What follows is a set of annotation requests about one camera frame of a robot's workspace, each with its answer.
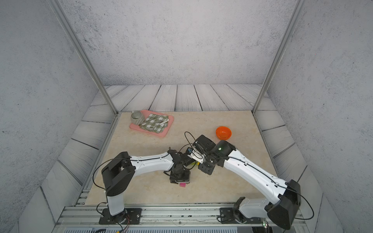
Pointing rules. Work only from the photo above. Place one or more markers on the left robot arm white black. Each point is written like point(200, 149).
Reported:
point(118, 173)

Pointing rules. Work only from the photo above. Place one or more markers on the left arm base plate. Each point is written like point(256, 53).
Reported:
point(129, 216)

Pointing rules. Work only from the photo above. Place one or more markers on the orange plastic bowl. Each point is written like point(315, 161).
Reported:
point(223, 133)

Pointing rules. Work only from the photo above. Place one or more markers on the pink plastic tray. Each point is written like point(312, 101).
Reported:
point(146, 114)

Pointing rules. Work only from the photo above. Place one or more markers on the green checkered cloth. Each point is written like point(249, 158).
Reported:
point(150, 123)

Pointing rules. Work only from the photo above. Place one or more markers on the striped ceramic cup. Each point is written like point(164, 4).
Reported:
point(137, 118)

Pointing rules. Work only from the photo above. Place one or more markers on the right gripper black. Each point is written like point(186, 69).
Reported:
point(207, 170)

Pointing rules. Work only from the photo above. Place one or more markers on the right aluminium frame post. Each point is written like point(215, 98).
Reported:
point(280, 52)

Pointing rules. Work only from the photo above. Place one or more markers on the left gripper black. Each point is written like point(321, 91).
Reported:
point(176, 180)

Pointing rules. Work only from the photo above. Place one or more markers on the left aluminium frame post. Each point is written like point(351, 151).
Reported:
point(64, 22)

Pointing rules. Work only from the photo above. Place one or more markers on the front aluminium rail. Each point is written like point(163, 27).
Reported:
point(197, 217)

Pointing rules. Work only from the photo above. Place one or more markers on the aluminium frame post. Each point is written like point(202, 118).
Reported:
point(64, 22)
point(280, 52)

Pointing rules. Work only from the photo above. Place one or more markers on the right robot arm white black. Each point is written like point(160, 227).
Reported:
point(282, 199)

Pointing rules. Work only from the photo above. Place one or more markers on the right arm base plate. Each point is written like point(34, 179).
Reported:
point(227, 216)

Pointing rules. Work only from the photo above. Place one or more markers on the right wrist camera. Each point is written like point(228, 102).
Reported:
point(196, 152)

